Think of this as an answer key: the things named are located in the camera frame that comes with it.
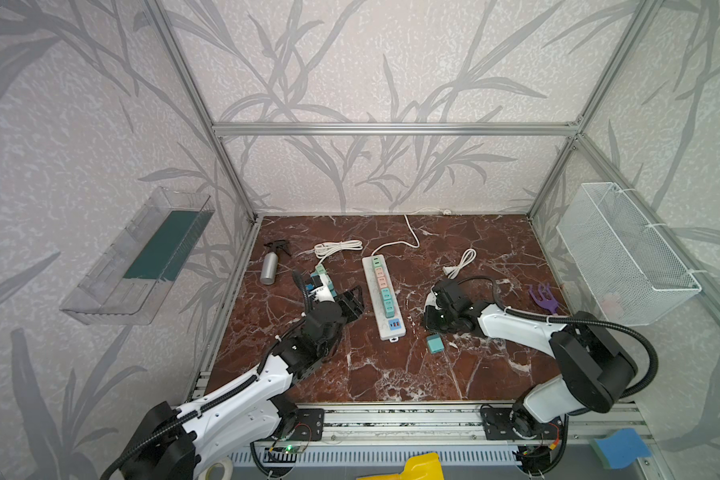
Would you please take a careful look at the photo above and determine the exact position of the long white power strip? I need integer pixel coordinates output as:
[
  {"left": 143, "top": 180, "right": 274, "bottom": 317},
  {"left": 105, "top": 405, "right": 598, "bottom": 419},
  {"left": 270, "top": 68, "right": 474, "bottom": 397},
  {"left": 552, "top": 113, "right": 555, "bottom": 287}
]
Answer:
[{"left": 362, "top": 255, "right": 406, "bottom": 343}]

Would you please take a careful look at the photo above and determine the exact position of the teal power strip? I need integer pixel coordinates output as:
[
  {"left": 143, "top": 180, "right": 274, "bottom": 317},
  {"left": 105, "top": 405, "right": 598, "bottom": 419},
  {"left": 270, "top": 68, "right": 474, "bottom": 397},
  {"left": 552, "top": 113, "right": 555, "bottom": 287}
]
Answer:
[{"left": 310, "top": 269, "right": 338, "bottom": 298}]

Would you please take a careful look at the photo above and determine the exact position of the square white power socket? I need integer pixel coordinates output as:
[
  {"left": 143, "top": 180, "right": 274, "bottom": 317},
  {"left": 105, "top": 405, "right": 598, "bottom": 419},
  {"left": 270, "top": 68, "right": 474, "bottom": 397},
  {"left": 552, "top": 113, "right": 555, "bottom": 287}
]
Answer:
[{"left": 425, "top": 291, "right": 439, "bottom": 311}]

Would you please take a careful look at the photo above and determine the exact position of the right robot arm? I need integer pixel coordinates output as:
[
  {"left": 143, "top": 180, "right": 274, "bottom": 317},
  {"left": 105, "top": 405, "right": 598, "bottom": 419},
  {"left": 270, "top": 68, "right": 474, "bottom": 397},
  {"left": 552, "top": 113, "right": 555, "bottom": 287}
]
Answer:
[{"left": 423, "top": 276, "right": 660, "bottom": 430}]

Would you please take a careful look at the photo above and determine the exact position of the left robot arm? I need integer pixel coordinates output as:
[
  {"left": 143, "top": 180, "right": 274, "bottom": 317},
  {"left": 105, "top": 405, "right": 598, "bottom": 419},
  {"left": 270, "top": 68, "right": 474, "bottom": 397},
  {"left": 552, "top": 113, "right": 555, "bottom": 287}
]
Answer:
[{"left": 101, "top": 286, "right": 365, "bottom": 479}]

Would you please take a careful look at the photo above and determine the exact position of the silver spray bottle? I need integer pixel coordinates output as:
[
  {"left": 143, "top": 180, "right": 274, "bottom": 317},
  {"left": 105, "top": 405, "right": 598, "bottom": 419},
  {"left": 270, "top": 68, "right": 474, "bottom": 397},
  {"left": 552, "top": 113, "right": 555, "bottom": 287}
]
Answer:
[{"left": 260, "top": 239, "right": 291, "bottom": 286}]

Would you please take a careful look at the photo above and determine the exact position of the purple pink toy fork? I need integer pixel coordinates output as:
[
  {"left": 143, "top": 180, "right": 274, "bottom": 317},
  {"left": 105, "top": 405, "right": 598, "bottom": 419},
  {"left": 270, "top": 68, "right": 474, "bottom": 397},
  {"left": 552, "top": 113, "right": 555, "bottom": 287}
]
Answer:
[{"left": 529, "top": 283, "right": 560, "bottom": 315}]

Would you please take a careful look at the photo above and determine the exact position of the white tape roll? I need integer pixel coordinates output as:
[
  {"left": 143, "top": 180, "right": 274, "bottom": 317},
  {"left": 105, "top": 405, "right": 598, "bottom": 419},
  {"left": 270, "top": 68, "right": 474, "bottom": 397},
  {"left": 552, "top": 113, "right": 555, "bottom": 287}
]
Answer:
[{"left": 203, "top": 458, "right": 234, "bottom": 480}]

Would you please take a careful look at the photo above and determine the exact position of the yellow plastic object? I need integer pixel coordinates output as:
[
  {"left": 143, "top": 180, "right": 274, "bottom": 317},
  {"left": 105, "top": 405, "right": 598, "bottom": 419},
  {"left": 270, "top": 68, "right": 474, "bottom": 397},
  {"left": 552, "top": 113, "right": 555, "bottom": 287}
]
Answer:
[{"left": 359, "top": 453, "right": 445, "bottom": 480}]

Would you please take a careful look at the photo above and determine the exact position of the blue sponge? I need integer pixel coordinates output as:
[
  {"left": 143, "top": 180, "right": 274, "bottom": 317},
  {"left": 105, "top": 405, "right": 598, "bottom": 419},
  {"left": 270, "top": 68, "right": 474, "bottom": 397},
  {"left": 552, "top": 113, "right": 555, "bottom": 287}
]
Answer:
[{"left": 590, "top": 428, "right": 652, "bottom": 470}]

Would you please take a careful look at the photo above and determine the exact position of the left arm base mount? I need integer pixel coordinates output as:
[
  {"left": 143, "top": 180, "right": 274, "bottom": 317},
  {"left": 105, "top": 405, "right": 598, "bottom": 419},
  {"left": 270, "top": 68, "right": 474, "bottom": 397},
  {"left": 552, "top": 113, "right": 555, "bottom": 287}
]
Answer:
[{"left": 273, "top": 408, "right": 326, "bottom": 442}]

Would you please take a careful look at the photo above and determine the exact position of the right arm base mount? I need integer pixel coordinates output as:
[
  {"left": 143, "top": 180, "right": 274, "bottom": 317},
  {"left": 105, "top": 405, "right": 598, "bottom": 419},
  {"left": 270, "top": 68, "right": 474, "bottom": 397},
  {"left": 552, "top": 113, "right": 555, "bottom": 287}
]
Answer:
[{"left": 479, "top": 404, "right": 563, "bottom": 442}]

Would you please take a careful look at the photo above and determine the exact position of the white wire basket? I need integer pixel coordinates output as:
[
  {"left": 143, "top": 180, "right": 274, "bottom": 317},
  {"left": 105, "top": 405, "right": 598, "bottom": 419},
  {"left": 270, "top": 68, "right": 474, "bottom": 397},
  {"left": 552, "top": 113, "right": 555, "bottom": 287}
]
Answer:
[{"left": 557, "top": 182, "right": 702, "bottom": 327}]

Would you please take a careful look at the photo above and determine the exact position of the clear plastic wall tray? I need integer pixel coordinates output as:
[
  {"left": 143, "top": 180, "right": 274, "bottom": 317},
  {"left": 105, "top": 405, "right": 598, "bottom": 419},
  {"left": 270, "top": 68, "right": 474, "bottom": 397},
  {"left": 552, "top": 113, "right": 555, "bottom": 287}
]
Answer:
[{"left": 60, "top": 187, "right": 215, "bottom": 326}]

